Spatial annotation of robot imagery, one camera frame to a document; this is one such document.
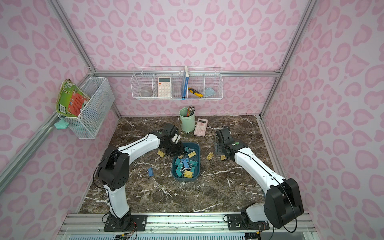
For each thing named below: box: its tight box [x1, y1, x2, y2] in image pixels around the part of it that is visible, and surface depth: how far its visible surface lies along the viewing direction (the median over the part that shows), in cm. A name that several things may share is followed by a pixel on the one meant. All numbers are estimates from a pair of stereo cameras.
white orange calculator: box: [157, 77, 171, 98], surface depth 96 cm
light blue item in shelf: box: [205, 87, 215, 98], surface depth 103 cm
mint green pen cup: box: [179, 107, 196, 132], surface depth 107 cm
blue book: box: [181, 66, 190, 98], surface depth 88 cm
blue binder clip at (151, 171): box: [148, 167, 155, 177], surface depth 92 cm
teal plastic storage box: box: [171, 142, 200, 181], surface depth 92 cm
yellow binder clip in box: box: [183, 170, 193, 179], surface depth 89 cm
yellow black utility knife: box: [188, 87, 204, 98], surface depth 98 cm
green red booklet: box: [55, 78, 90, 117], surface depth 73 cm
